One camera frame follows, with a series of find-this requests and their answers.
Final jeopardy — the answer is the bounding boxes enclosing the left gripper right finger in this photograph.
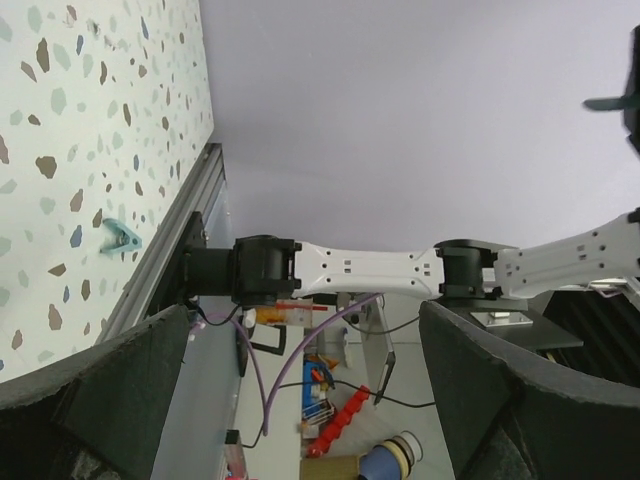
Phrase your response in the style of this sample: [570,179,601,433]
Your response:
[419,302,639,479]

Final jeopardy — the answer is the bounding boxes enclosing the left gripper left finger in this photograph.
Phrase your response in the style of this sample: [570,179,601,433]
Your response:
[1,305,190,479]

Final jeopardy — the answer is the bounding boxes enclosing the light teal clothespin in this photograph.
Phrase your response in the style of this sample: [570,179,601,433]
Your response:
[100,218,142,254]

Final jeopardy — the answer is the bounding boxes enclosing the teal hanger with clips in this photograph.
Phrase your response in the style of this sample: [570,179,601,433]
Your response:
[583,96,635,112]

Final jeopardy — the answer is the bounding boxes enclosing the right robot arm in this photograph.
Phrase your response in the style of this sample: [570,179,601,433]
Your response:
[184,210,639,310]

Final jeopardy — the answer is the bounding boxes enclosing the tape rolls below table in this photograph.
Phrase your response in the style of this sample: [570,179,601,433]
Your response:
[359,430,424,480]

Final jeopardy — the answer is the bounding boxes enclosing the red plastic object below table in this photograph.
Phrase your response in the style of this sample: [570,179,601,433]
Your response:
[306,385,371,458]

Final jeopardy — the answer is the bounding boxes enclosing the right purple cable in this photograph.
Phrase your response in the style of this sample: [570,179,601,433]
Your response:
[194,292,386,435]

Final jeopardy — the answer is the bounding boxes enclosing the aluminium rail frame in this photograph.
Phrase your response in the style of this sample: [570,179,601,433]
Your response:
[96,143,233,343]

